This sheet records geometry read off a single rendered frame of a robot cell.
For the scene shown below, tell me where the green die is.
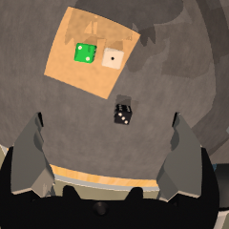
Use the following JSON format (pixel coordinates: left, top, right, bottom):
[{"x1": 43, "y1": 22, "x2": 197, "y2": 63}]
[{"x1": 73, "y1": 43, "x2": 97, "y2": 64}]

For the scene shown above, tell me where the black die with white pips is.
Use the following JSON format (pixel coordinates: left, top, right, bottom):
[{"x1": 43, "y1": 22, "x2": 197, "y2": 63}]
[{"x1": 114, "y1": 104, "x2": 132, "y2": 125}]

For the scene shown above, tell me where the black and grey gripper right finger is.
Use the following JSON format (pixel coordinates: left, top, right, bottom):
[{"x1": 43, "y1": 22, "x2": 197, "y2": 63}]
[{"x1": 156, "y1": 112, "x2": 219, "y2": 229}]

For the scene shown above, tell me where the orange flat mat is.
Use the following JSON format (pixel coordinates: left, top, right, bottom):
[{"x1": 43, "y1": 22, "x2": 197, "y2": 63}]
[{"x1": 44, "y1": 7, "x2": 140, "y2": 99}]

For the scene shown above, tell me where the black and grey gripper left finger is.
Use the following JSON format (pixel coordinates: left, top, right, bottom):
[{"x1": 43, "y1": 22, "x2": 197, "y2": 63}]
[{"x1": 0, "y1": 112, "x2": 56, "y2": 229}]

